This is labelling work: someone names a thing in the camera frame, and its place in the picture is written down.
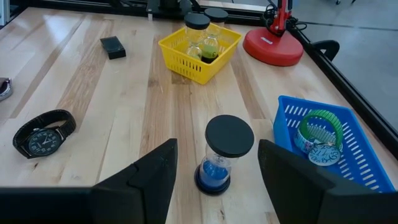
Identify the blue plastic basket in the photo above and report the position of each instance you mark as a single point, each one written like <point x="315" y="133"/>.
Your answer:
<point x="367" y="161"/>

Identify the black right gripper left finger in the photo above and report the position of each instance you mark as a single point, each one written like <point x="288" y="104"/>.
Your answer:
<point x="146" y="189"/>

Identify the red desk lamp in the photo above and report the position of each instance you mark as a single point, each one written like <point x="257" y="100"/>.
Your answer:
<point x="273" y="46"/>

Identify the blue sand timer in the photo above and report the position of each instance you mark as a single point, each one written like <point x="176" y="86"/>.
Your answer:
<point x="228" y="135"/>

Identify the small black box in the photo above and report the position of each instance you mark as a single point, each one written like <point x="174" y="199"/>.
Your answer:
<point x="112" y="47"/>

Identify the black table clamp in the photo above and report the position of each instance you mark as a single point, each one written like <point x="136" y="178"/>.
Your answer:
<point x="326" y="48"/>

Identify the yellow plastic basket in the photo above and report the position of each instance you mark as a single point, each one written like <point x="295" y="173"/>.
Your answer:
<point x="186" y="65"/>

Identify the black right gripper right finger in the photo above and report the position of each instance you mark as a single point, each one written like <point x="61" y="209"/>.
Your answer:
<point x="289" y="189"/>

